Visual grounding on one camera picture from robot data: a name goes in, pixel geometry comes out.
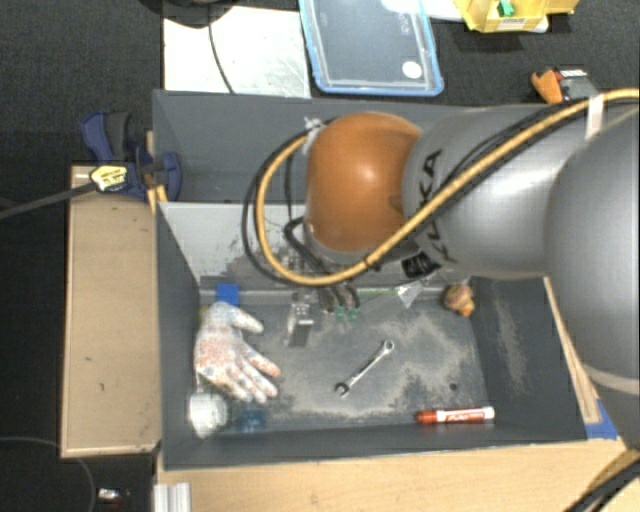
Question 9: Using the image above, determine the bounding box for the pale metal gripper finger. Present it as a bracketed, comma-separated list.
[298, 301, 317, 349]
[286, 299, 302, 349]

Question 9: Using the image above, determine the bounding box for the pale wood board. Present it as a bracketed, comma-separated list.
[59, 164, 164, 459]

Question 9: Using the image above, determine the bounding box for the grey metal bin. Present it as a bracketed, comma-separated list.
[151, 88, 589, 471]

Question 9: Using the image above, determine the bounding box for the red marker pen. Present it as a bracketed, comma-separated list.
[415, 405, 497, 426]

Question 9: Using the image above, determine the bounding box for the white spotted work glove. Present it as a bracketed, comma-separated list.
[193, 300, 283, 405]

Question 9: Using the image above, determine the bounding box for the small blue block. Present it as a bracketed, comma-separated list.
[215, 282, 242, 307]

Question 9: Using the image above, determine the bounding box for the orange and yellow toy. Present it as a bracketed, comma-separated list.
[440, 283, 476, 319]

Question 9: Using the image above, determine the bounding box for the black cylinder on white bracket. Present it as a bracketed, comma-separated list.
[394, 252, 444, 309]

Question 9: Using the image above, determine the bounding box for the silver combination wrench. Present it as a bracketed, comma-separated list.
[333, 339, 396, 400]

